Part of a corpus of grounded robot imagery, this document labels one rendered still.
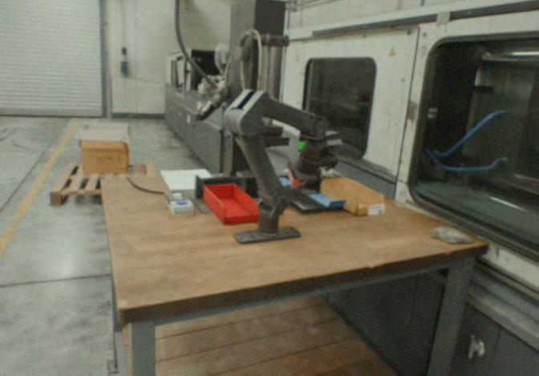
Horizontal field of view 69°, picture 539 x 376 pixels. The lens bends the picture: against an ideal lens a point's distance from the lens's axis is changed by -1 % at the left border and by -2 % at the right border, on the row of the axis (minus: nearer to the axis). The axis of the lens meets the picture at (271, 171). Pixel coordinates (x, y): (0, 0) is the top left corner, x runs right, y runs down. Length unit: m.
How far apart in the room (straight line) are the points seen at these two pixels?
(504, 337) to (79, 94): 10.04
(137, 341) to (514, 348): 1.14
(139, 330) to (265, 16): 1.15
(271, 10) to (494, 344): 1.41
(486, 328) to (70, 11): 10.16
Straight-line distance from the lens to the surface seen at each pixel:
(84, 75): 10.59
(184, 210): 1.34
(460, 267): 1.45
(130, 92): 10.65
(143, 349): 0.98
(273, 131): 1.50
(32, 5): 10.74
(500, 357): 1.60
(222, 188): 1.49
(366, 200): 1.59
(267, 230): 1.16
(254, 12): 1.57
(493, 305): 1.53
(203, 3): 10.95
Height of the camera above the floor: 1.38
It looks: 14 degrees down
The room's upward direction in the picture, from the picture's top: 4 degrees clockwise
